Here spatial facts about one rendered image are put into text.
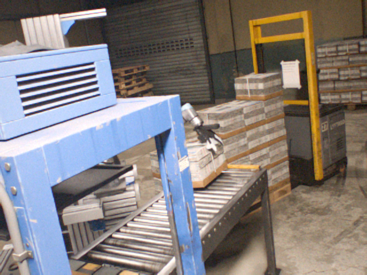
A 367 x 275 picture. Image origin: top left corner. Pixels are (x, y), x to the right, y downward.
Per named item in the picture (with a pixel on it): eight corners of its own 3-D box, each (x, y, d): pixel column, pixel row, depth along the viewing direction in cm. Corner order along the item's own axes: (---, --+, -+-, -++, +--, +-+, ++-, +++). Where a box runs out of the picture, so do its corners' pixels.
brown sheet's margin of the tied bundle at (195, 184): (178, 181, 275) (176, 175, 275) (214, 177, 260) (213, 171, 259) (166, 189, 262) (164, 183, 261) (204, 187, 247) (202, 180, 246)
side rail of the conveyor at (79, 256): (198, 180, 306) (196, 166, 303) (204, 181, 303) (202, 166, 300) (74, 279, 194) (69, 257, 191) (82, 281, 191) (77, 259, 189)
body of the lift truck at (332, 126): (273, 173, 491) (267, 110, 473) (300, 161, 524) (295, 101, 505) (324, 184, 438) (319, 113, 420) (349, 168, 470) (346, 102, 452)
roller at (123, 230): (124, 232, 221) (122, 224, 220) (199, 243, 197) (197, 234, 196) (118, 237, 217) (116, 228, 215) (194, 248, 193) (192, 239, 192)
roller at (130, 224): (131, 227, 226) (129, 219, 225) (205, 237, 203) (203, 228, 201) (125, 231, 222) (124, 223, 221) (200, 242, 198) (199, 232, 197)
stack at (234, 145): (162, 238, 370) (147, 152, 351) (246, 195, 439) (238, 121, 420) (189, 250, 340) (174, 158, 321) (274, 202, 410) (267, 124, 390)
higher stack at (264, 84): (246, 195, 439) (232, 78, 409) (264, 186, 457) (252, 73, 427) (274, 203, 409) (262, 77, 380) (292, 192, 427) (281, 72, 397)
